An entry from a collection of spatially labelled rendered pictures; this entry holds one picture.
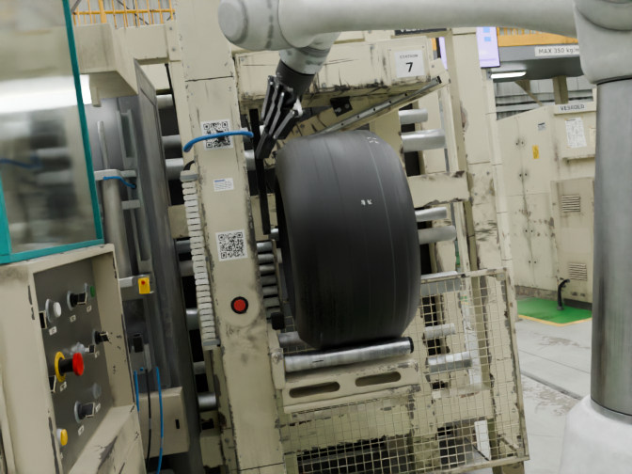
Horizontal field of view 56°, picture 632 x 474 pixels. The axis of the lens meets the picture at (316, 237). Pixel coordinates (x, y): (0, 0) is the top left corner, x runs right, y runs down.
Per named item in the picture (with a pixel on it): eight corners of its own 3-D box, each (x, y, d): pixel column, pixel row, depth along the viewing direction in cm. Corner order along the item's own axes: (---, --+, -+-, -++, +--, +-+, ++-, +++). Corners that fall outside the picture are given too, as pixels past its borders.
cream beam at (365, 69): (241, 102, 180) (234, 53, 180) (241, 115, 205) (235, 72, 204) (434, 82, 187) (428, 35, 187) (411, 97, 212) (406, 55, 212)
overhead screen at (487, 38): (441, 71, 521) (434, 7, 518) (438, 71, 525) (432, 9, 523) (500, 67, 537) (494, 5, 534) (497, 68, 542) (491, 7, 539)
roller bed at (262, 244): (227, 337, 196) (214, 247, 194) (228, 328, 211) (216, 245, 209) (286, 328, 198) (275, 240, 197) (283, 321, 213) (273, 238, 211)
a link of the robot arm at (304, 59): (300, 49, 107) (290, 77, 111) (339, 53, 113) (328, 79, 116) (278, 22, 112) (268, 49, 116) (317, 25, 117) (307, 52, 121)
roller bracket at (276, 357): (275, 391, 148) (270, 353, 147) (268, 354, 187) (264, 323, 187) (288, 389, 148) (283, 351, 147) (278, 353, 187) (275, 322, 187)
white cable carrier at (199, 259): (204, 350, 157) (180, 171, 155) (205, 346, 162) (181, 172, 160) (221, 348, 158) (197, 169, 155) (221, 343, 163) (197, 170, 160)
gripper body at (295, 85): (273, 49, 116) (259, 88, 122) (292, 75, 112) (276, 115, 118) (305, 52, 120) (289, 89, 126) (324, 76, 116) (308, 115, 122)
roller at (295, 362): (282, 375, 151) (279, 357, 151) (281, 371, 156) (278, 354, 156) (415, 355, 155) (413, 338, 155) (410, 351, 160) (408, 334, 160)
